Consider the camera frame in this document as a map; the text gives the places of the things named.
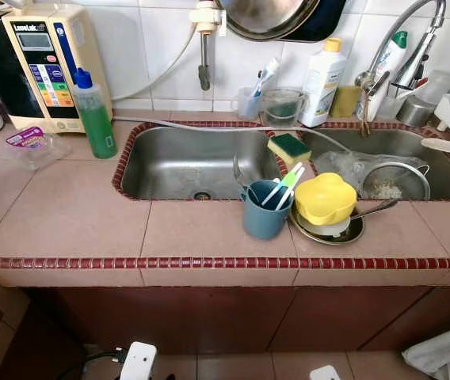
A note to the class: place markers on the steel spoon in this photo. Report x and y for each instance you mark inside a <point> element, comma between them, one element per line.
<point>379,207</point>

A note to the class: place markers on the white bowl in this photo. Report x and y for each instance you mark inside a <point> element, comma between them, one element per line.
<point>332,228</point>

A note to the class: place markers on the yellow plastic bowl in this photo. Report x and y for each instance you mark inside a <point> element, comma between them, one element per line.
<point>324,198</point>

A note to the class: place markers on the white green plastic utensil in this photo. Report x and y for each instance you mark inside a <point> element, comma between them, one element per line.
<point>292,190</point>
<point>288,180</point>

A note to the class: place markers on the blue mug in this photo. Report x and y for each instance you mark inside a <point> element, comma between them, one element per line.
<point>265,222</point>

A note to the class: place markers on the steel fork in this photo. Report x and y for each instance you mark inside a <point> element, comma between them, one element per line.
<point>239,174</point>

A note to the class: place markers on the stainless steel sink basin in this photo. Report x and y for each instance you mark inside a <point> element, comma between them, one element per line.
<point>439,178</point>
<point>177,158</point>

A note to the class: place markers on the wooden spatula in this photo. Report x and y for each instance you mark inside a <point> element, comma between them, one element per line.
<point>447,147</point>

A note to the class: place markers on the steel mesh strainer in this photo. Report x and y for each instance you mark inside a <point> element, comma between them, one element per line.
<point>383,190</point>

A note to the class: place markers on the small steel cup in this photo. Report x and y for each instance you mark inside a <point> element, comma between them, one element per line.
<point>413,112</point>

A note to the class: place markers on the clear plastic bag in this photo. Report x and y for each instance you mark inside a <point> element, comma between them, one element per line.
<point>340,166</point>

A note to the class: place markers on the chrome sink faucet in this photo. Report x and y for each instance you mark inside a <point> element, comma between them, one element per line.
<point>417,59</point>

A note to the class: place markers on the white bottle green cap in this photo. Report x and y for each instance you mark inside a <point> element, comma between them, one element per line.
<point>390,59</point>

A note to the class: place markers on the round steel plate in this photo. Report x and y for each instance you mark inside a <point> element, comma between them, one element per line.
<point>328,241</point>

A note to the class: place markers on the yellow sponge block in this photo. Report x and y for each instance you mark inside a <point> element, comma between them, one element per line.
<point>345,101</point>

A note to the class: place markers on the grey cloth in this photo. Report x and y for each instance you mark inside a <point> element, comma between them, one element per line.
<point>447,356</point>

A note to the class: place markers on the white detergent bottle yellow cap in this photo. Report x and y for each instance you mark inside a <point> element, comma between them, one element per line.
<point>322,87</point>

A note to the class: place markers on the clear measuring jug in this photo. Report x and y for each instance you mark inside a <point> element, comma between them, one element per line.
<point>282,107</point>

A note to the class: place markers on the white toothpaste tube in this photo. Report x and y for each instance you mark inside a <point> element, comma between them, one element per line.
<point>270,67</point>

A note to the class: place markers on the clear plastic cup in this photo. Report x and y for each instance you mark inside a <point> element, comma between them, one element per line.
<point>247,107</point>

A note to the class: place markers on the blue white toothbrush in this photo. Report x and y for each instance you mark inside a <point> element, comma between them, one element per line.
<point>255,85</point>

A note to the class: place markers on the hanging steel pan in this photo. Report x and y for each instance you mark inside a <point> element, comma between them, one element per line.
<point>265,16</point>

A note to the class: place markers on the green dish soap bottle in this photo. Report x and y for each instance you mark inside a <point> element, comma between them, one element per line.
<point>97,127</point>

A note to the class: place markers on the clear tub purple label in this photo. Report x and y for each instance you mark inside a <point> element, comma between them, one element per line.
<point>31,150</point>

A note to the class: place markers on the cream water ionizer machine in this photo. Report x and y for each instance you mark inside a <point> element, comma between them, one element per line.
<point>51,47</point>

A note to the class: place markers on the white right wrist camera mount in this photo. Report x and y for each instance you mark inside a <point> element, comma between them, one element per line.
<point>325,374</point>

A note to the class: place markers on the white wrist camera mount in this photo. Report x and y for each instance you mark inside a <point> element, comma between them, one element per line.
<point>138,362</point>
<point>325,374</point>

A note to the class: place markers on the cream wall tap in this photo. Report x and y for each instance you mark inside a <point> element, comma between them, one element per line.
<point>204,20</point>

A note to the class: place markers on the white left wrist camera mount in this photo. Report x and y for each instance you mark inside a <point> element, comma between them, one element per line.
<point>138,362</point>

